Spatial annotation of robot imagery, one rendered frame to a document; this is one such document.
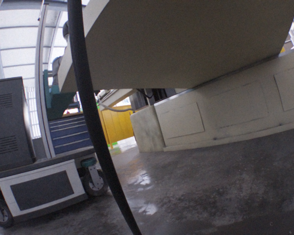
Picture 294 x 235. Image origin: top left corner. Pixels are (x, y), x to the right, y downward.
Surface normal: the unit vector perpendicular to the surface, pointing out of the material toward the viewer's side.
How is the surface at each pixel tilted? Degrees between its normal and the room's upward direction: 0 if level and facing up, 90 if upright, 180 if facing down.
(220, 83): 90
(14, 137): 90
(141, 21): 180
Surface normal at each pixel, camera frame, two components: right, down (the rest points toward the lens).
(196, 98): -0.70, 0.15
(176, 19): 0.28, 0.96
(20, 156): 0.66, -0.24
